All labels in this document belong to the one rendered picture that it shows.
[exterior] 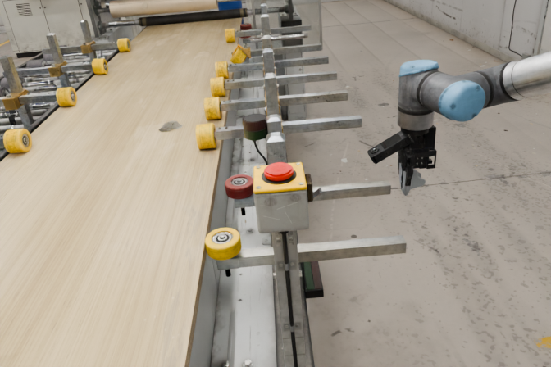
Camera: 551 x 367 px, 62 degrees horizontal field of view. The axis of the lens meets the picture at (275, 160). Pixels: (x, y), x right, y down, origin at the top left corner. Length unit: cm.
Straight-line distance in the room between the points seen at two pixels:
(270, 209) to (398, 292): 166
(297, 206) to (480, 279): 182
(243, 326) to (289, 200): 69
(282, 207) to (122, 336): 43
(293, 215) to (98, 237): 65
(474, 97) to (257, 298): 75
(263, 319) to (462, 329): 108
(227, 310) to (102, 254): 38
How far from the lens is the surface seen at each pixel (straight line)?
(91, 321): 96
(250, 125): 111
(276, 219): 62
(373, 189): 130
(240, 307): 129
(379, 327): 208
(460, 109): 109
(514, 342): 214
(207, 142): 145
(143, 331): 90
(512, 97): 116
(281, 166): 62
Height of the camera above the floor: 152
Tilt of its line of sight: 27 degrees down
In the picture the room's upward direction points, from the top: 5 degrees counter-clockwise
